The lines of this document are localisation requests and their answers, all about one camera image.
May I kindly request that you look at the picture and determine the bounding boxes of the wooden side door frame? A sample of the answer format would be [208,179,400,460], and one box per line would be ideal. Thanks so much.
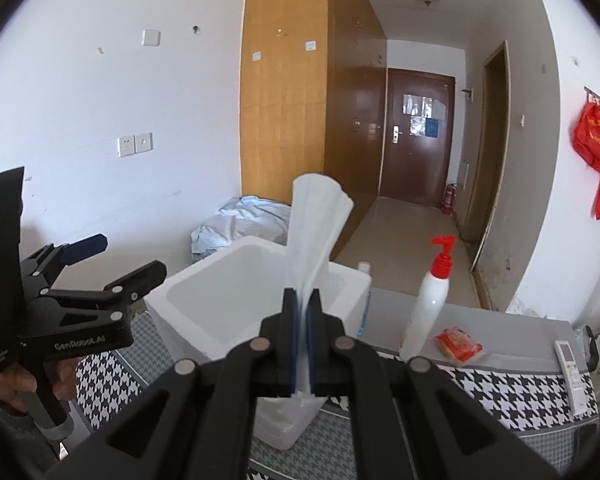
[462,40,511,272]

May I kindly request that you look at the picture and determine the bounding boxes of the person's left hand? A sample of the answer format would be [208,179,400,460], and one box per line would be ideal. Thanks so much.
[0,352,77,417]

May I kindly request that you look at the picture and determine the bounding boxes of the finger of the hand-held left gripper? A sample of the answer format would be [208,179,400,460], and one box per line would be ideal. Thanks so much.
[44,260,169,322]
[22,233,109,282]

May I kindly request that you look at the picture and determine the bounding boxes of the red snack packet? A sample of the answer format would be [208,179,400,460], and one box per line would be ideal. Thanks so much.
[435,327,484,364]

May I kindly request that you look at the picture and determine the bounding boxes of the wooden wardrobe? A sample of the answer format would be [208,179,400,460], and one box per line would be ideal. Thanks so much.
[240,0,388,263]

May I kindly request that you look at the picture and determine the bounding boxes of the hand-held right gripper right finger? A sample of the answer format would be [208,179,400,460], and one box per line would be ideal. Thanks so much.
[305,287,564,480]

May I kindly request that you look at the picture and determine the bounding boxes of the dark plastic object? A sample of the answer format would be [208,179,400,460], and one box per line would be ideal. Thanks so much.
[585,325,600,372]

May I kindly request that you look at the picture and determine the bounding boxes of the pale blue bundled bedding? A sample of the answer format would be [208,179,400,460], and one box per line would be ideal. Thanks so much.
[190,195,293,262]

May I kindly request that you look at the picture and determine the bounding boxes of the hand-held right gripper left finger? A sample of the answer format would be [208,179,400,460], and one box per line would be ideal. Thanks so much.
[45,287,299,480]

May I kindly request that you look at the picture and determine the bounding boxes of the white remote control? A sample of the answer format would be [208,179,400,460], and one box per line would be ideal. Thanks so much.
[554,340,589,414]

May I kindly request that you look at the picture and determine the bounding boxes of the blue spray bottle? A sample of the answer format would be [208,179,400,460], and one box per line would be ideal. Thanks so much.
[357,261,372,337]

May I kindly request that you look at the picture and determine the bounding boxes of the white foam box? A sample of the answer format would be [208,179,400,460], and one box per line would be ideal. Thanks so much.
[145,235,373,452]

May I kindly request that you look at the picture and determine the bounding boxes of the white pump bottle red nozzle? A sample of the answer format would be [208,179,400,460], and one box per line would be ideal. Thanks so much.
[399,236,459,362]

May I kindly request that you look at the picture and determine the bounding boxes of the houndstooth tablecloth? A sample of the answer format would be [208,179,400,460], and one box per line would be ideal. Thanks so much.
[75,305,600,480]

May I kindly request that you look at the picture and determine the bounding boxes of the dark brown door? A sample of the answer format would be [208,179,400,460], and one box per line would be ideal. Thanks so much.
[379,67,456,208]

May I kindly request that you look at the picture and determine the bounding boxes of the red wall banner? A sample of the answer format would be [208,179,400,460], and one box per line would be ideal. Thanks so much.
[573,102,600,226]

